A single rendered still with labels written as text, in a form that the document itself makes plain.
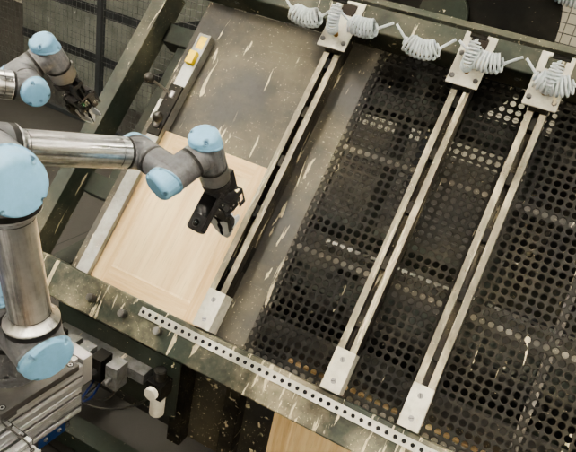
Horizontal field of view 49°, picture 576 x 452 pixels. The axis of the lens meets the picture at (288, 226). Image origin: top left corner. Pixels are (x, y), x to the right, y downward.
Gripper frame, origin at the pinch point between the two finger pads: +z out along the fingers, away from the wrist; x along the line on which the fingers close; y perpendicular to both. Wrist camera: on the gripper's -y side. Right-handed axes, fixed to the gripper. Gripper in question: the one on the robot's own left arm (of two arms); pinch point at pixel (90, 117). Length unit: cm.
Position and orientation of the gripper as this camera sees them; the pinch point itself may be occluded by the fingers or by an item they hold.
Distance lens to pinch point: 216.9
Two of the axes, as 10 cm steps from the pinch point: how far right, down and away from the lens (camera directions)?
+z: 1.6, 5.0, 8.5
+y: 7.7, 4.7, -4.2
